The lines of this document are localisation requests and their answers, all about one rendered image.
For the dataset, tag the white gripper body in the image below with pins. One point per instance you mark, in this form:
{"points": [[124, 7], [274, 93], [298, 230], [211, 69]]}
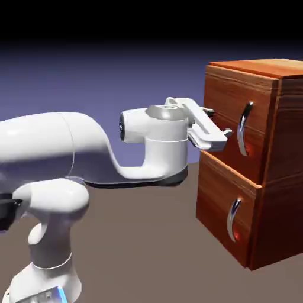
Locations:
{"points": [[205, 127]]}

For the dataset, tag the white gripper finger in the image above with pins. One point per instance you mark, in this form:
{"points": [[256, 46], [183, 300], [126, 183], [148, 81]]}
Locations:
{"points": [[228, 132], [209, 111]]}

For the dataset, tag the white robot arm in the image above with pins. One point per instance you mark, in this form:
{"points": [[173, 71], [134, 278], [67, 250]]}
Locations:
{"points": [[156, 142]]}

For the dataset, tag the wooden cabinet door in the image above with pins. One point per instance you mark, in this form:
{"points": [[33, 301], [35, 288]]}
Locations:
{"points": [[227, 99], [213, 201]]}

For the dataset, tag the brown wooden cabinet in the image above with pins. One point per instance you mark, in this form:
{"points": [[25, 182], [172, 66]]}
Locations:
{"points": [[279, 165]]}

